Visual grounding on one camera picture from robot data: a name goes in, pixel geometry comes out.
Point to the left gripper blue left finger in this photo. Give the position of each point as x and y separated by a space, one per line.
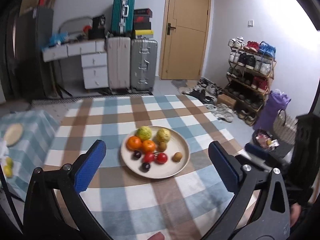
86 165

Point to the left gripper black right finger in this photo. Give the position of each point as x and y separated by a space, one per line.
227 166

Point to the orange tangerine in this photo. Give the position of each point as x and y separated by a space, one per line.
148 146
133 143

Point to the red tomato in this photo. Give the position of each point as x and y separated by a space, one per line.
149 157
161 158

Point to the green-yellow guava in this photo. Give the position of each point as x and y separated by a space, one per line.
144 133

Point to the yellow bumpy guava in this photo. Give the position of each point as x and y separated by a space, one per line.
163 135

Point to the person's right hand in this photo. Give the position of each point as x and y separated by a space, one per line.
295 211

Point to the person's left hand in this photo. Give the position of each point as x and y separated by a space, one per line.
157 236

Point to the wicker basket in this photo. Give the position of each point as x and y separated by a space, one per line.
285 127

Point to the cream round plate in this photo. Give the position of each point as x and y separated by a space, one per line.
177 143

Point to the plaid tablecloth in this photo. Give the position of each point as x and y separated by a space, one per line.
127 205

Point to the teal checked side cloth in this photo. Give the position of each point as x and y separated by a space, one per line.
39 129

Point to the purple bag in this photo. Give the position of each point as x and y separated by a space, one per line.
277 100

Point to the small yellow lime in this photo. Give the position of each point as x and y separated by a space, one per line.
7 171

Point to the wooden shoe rack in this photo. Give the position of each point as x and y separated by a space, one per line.
250 75

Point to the beige suitcase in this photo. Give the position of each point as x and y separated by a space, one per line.
118 62

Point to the silver suitcase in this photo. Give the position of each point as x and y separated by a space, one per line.
143 64

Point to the teal suitcase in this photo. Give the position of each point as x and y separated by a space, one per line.
122 17

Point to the stacked shoe boxes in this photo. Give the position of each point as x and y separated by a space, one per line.
141 24

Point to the dark cabinet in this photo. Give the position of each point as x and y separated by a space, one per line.
24 74

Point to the wooden door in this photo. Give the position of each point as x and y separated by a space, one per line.
184 39

